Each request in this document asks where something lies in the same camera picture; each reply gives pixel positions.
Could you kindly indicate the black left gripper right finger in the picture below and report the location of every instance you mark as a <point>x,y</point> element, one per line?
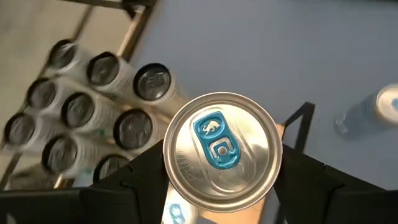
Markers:
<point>342,205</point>

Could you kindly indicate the white Celsius can yellow band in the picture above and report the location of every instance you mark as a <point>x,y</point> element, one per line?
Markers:
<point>133,129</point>

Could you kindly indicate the blue table mat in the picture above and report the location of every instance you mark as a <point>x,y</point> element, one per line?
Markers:
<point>248,46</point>

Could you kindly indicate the wooden shelf black metal frame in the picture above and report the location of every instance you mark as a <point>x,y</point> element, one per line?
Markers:
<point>305,124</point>

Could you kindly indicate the blue silver Red Bull can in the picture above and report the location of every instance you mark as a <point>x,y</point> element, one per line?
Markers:
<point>248,140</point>
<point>382,105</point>

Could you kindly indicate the white Celsius can black lid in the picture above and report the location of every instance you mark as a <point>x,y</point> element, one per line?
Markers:
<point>110,166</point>
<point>152,81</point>

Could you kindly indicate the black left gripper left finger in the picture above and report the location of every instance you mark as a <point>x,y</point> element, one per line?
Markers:
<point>93,205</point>

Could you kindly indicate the white Celsius Arctic Vibe can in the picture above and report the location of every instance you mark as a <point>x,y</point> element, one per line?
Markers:
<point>62,54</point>
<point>42,93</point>
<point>18,129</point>

